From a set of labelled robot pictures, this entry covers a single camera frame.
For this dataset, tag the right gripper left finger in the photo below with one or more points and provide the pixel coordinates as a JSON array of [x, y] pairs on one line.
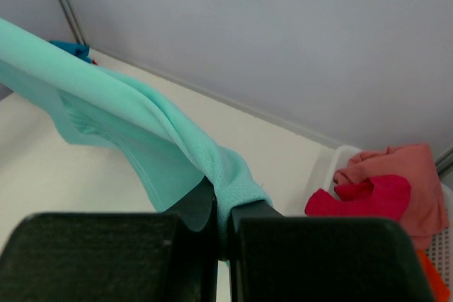
[[167, 256]]

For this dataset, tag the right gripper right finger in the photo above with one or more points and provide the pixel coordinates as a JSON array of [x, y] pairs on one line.
[[278, 258]]

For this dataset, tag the teal t shirt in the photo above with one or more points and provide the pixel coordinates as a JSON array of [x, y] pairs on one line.
[[91, 105]]

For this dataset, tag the magenta t shirt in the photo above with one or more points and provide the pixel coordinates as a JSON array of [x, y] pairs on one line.
[[386, 196]]

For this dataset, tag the white plastic basket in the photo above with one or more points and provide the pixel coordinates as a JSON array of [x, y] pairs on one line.
[[440, 250]]

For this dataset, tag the orange t shirt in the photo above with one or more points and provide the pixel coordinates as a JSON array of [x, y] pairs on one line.
[[437, 285]]

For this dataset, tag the blue folded t shirt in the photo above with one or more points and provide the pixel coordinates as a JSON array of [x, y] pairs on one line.
[[78, 50]]

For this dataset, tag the right corner frame post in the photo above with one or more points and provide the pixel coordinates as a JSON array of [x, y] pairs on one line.
[[444, 163]]

